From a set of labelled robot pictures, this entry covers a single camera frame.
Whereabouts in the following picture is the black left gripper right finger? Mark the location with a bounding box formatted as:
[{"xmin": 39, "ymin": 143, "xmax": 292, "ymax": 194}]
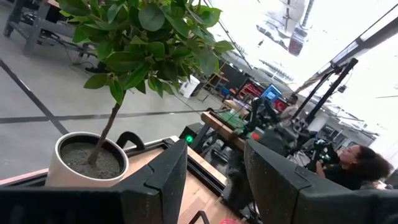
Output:
[{"xmin": 244, "ymin": 139, "xmax": 312, "ymax": 224}]

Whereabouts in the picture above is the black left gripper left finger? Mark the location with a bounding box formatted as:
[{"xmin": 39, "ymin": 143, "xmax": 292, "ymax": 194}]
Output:
[{"xmin": 114, "ymin": 139, "xmax": 188, "ymax": 224}]

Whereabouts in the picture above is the black box with green light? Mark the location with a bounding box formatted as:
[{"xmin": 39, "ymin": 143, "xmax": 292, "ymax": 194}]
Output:
[{"xmin": 178, "ymin": 121, "xmax": 205, "ymax": 145}]

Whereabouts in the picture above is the wooden neighbouring work table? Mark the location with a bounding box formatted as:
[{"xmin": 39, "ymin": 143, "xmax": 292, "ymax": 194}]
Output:
[{"xmin": 200, "ymin": 111, "xmax": 250, "ymax": 152}]

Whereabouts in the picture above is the person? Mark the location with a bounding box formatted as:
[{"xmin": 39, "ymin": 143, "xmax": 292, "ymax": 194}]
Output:
[
  {"xmin": 315, "ymin": 144, "xmax": 394, "ymax": 191},
  {"xmin": 279, "ymin": 94, "xmax": 300, "ymax": 123}
]

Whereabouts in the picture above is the blue lit computer screen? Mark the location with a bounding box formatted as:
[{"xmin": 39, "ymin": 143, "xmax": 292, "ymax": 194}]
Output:
[{"xmin": 260, "ymin": 83, "xmax": 283, "ymax": 104}]

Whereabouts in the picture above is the white round plant pot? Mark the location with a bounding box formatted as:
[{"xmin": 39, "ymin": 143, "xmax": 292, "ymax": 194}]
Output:
[{"xmin": 44, "ymin": 131, "xmax": 130, "ymax": 189}]

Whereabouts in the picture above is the white waste bin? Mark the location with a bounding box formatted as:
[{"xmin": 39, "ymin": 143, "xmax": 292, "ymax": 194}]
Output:
[{"xmin": 179, "ymin": 74, "xmax": 201, "ymax": 100}]

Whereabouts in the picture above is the green leafy potted tree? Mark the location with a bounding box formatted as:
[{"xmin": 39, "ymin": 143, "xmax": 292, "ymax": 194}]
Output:
[{"xmin": 57, "ymin": 0, "xmax": 235, "ymax": 166}]

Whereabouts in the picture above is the grey metal workbench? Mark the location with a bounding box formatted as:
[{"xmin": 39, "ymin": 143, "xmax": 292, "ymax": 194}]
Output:
[{"xmin": 2, "ymin": 0, "xmax": 96, "ymax": 59}]

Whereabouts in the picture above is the black arched bracket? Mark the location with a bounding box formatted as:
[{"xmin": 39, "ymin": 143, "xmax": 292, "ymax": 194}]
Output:
[{"xmin": 116, "ymin": 131, "xmax": 146, "ymax": 151}]

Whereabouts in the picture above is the black slanted frame post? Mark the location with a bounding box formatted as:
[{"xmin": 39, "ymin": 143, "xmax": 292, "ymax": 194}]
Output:
[{"xmin": 287, "ymin": 57, "xmax": 359, "ymax": 156}]

